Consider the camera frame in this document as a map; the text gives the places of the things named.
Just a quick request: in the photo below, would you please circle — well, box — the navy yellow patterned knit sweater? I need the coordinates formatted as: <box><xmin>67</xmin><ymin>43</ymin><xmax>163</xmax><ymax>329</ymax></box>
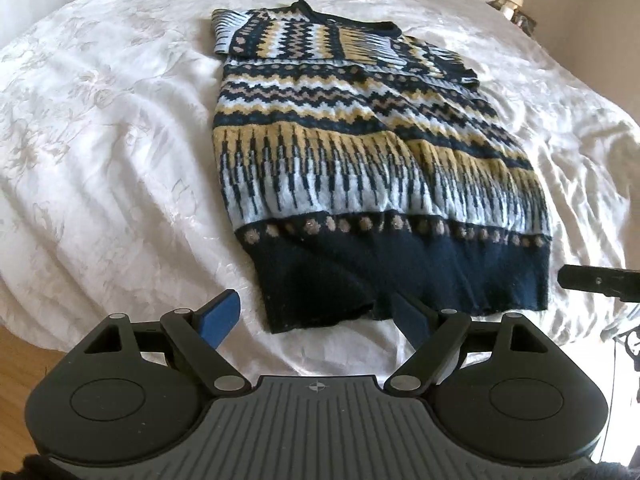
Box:
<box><xmin>212</xmin><ymin>0</ymin><xmax>551</xmax><ymax>333</ymax></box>

